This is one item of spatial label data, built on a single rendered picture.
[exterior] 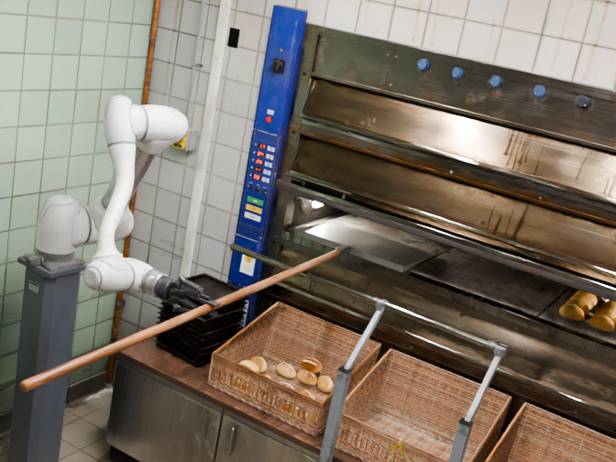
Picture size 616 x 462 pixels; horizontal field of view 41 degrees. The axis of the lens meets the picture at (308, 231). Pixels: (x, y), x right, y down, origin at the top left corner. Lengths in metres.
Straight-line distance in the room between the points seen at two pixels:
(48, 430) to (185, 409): 0.60
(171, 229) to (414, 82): 1.47
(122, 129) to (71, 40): 0.86
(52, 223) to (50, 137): 0.53
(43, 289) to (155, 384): 0.65
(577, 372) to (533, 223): 0.60
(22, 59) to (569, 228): 2.27
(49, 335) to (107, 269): 0.82
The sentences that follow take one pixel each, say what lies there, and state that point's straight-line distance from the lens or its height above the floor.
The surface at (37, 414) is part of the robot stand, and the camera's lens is 3.77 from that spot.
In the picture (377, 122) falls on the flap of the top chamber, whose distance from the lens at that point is 3.52.
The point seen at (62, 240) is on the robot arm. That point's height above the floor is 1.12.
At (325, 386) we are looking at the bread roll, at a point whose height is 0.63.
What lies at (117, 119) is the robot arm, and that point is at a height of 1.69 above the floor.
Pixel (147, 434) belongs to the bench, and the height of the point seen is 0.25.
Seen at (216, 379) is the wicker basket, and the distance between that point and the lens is 3.58.
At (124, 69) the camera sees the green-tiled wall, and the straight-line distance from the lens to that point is 4.08.
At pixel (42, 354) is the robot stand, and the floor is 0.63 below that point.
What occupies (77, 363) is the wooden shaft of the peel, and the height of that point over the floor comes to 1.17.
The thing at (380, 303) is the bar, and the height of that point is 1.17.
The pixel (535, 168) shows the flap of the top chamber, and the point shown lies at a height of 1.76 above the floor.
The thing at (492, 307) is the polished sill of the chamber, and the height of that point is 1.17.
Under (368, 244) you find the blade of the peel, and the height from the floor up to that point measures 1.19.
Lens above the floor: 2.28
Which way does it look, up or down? 16 degrees down
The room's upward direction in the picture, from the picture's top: 11 degrees clockwise
